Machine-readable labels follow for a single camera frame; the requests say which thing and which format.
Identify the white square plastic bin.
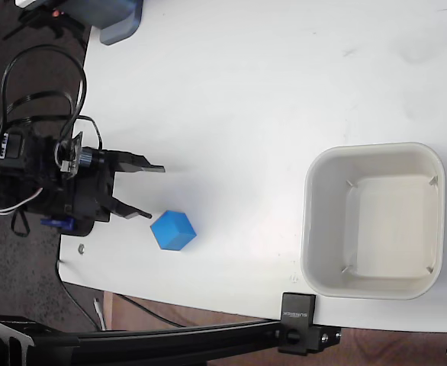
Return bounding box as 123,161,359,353
300,142,446,300

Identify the black clamp bracket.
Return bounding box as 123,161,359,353
277,292,342,357

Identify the gray-blue device base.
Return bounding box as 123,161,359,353
65,0,146,47

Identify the white arm wire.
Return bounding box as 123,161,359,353
0,188,44,215

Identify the blue cube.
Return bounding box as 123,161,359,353
150,210,198,252

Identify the black aluminium profile bar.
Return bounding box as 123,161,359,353
0,313,285,366

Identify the short white cable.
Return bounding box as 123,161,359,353
92,297,107,331

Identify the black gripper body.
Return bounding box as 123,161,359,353
61,149,118,224

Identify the thin black camera cable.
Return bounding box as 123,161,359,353
74,114,105,152

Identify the gripper-mounted camera module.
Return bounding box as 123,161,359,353
54,131,107,179

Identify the thick black cable loop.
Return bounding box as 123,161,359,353
1,44,88,153

